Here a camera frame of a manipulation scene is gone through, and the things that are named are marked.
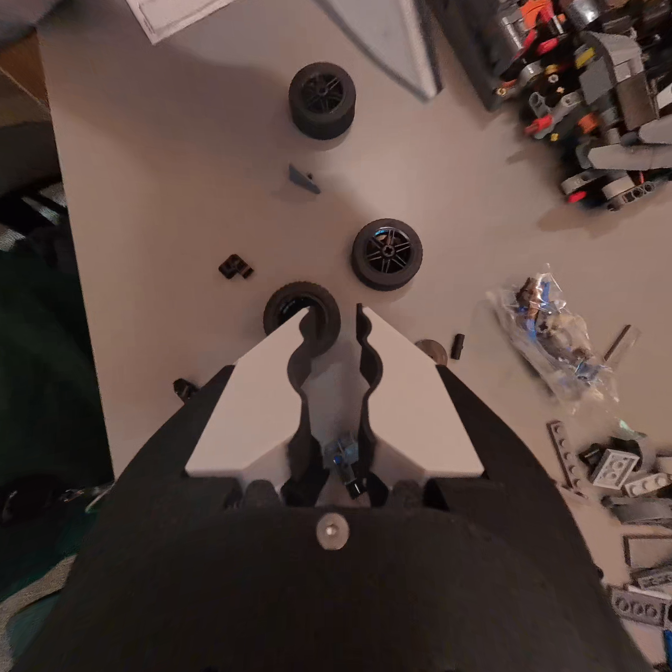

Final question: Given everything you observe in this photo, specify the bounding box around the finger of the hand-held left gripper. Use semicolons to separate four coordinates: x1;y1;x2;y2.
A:
315;0;443;102

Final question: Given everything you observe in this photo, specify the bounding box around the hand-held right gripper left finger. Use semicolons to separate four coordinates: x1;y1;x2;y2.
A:
185;307;312;497

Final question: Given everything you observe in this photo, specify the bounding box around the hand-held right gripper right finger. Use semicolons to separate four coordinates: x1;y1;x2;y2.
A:
356;303;484;498

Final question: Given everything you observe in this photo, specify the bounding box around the black spoked toy wheel rim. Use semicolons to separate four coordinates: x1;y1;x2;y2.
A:
304;73;342;113

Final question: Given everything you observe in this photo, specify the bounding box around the toy wheel with tire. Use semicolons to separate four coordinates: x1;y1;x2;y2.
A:
351;218;424;292

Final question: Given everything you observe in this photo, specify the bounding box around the grey toy car model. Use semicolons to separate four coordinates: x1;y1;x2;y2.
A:
436;0;672;211

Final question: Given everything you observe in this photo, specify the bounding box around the grey plate brick assembly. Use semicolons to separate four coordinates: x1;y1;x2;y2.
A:
323;433;365;499

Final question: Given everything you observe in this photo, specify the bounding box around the small black angled brick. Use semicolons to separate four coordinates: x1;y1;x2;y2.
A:
218;254;254;280

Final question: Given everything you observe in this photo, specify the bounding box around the clear bag of small parts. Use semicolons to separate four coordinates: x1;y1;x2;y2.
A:
485;262;620;402

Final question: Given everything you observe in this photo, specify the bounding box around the small grey wedge brick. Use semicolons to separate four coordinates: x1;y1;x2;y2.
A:
288;164;322;196

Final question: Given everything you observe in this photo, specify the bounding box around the pile of grey toy bricks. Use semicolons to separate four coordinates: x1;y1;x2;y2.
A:
546;420;672;589

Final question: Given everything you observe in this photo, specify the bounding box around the flat grey tile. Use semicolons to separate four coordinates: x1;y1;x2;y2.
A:
604;324;641;363

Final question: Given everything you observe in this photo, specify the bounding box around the grey plate with round holes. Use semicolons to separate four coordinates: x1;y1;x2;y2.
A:
609;585;669;625

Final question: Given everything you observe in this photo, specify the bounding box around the wooden pillar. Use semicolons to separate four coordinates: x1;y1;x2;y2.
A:
0;29;50;111

